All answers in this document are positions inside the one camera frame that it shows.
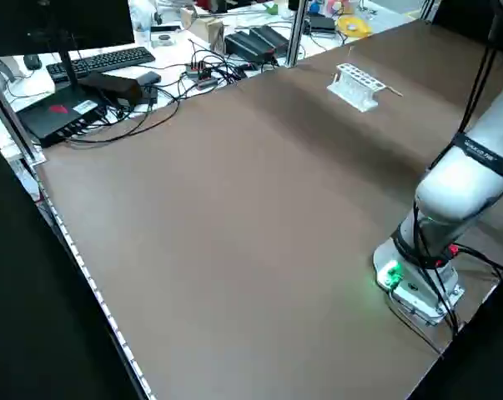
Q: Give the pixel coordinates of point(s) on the black computer box red logo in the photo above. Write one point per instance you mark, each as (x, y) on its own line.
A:
(55, 118)

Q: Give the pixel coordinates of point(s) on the white test tube rack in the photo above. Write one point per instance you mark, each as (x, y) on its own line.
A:
(351, 89)

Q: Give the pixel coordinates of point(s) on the aluminium frame post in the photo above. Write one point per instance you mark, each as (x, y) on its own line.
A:
(296, 33)
(9, 116)

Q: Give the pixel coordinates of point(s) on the black keyboard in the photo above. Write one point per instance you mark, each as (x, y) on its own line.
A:
(105, 60)

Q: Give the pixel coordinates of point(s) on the clear glass test tube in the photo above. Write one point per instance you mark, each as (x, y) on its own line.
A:
(351, 51)

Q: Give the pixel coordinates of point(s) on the usb hub red plugs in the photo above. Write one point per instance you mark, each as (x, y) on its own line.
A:
(201, 71)

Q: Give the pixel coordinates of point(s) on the black flat device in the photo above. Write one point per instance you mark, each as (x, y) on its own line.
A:
(322, 23)

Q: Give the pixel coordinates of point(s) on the black computer monitor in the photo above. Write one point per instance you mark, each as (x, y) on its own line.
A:
(59, 21)

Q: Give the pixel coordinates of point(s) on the black power brick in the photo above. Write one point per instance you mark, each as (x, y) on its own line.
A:
(113, 85)

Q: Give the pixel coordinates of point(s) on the cardboard box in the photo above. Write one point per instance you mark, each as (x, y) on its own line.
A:
(207, 27)

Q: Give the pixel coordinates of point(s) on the small dark grey box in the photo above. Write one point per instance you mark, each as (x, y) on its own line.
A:
(149, 77)

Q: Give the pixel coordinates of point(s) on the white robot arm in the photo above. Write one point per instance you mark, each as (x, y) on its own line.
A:
(455, 187)

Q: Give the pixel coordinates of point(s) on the yellow plastic container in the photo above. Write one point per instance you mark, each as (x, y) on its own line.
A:
(353, 26)

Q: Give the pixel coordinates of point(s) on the dark computer mouse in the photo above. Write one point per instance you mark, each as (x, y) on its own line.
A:
(33, 61)

